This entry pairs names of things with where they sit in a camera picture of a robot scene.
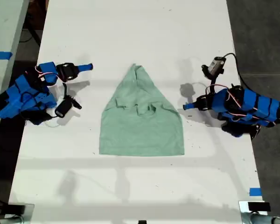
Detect pale green T-shirt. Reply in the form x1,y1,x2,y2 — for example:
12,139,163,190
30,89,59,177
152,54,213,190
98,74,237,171
99,63,185,157

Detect long blue tape strip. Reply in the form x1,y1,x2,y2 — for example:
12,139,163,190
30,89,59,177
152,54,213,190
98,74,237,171
0,51,13,61

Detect white side table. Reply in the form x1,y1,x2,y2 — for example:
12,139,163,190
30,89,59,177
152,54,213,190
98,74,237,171
0,0,30,151

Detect short blue tape strip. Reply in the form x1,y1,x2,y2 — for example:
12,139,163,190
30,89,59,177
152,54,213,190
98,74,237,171
249,187,263,197

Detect metal table clamp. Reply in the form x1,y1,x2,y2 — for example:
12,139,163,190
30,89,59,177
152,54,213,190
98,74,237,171
238,200,272,224
4,203,35,224

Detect small black box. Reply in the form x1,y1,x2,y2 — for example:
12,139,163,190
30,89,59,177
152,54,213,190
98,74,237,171
6,204,26,216
248,202,271,212

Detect grey metal pipe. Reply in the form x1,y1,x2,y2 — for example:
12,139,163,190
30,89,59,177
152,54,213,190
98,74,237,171
0,216,23,224
250,213,280,224

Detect black camera stalk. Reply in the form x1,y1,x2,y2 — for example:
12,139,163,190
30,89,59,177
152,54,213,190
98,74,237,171
209,74,219,94
62,81,83,110

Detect red white servo wire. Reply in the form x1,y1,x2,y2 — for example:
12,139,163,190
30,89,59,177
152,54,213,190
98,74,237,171
34,65,59,82
225,89,245,109

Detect black silver camera box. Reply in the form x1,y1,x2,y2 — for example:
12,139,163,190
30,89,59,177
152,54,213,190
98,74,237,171
201,56,226,79

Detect black camera cable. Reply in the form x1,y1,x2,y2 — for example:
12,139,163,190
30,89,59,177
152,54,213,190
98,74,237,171
223,53,247,87

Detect black floor cable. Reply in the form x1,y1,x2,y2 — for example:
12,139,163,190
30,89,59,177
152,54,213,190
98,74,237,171
20,22,42,46

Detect white camera cable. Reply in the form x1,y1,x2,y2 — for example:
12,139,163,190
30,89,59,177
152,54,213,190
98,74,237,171
44,116,63,128

